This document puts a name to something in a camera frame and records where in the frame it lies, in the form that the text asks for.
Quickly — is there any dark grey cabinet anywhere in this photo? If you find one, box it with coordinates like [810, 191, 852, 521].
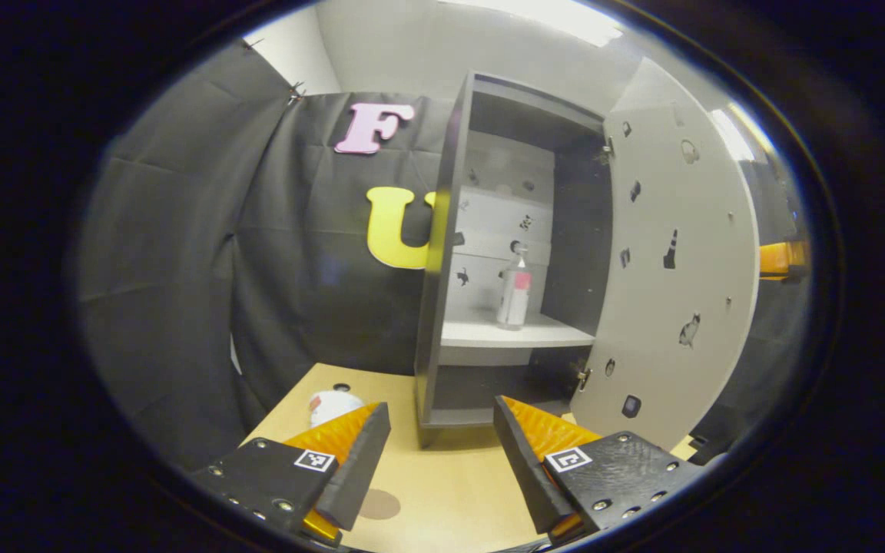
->
[414, 71, 615, 451]

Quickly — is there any white round container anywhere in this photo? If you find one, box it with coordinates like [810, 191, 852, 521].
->
[308, 389, 366, 429]

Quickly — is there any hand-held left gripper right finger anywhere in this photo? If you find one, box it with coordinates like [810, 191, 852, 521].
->
[493, 396, 728, 548]

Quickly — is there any round brown coaster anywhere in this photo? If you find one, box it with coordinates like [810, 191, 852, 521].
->
[358, 488, 403, 522]

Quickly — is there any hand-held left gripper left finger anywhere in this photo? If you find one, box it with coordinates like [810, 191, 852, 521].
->
[191, 402, 391, 548]

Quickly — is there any clear plastic bottle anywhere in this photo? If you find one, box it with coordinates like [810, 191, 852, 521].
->
[496, 245, 533, 332]

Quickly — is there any beige cabinet door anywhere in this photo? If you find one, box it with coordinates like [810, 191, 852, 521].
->
[569, 58, 763, 454]

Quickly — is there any black backdrop cloth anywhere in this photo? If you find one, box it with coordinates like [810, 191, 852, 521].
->
[78, 40, 808, 471]

